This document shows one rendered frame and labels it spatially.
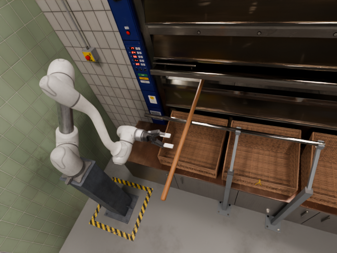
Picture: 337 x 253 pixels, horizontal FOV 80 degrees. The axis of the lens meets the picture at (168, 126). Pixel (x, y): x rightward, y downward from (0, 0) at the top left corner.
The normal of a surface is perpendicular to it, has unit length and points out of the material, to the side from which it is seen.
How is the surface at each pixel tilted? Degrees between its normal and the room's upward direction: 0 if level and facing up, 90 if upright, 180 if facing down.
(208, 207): 0
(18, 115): 90
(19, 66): 90
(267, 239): 0
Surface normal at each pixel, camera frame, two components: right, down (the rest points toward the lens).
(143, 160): -0.17, -0.59
